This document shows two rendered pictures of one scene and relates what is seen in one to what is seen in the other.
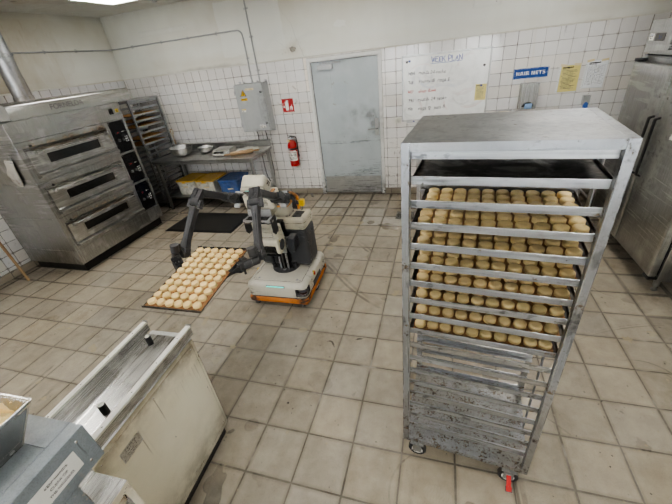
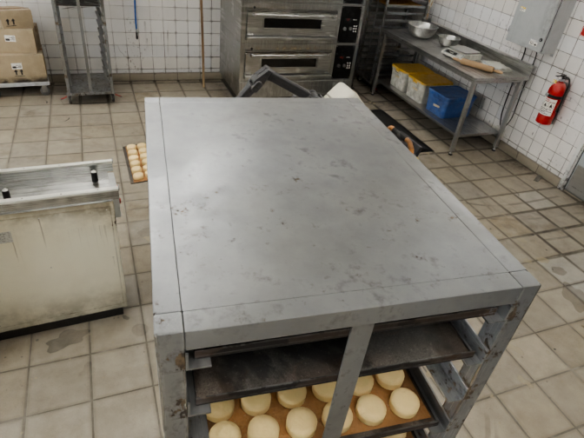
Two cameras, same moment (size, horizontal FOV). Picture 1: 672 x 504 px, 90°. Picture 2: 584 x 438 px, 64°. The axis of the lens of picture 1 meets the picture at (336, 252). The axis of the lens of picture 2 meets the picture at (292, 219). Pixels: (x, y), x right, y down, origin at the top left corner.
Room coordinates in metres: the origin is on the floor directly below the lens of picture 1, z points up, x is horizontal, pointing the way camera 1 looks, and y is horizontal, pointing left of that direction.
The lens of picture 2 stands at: (0.74, -1.14, 2.20)
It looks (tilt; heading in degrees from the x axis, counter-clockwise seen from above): 35 degrees down; 46
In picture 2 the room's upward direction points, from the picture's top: 7 degrees clockwise
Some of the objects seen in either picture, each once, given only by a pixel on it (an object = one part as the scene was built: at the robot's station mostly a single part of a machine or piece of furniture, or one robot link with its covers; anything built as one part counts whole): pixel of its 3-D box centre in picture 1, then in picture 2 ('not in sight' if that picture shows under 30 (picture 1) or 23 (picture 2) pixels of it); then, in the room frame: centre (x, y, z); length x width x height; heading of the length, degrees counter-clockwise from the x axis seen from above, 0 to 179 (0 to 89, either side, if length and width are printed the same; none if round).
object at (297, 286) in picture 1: (289, 274); not in sight; (2.95, 0.52, 0.16); 0.67 x 0.64 x 0.25; 162
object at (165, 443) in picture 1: (150, 435); (50, 252); (1.12, 1.11, 0.45); 0.70 x 0.34 x 0.90; 163
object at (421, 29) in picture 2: (182, 151); (421, 30); (6.00, 2.41, 0.95); 0.39 x 0.39 x 0.14
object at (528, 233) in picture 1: (493, 229); not in sight; (1.03, -0.57, 1.50); 0.64 x 0.03 x 0.03; 65
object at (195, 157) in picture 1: (217, 176); (438, 82); (5.84, 1.88, 0.49); 1.90 x 0.72 x 0.98; 71
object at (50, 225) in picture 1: (79, 179); (293, 13); (4.68, 3.35, 1.01); 1.56 x 1.20 x 2.01; 161
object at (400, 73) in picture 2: (193, 183); (410, 77); (6.02, 2.40, 0.36); 0.47 x 0.39 x 0.26; 159
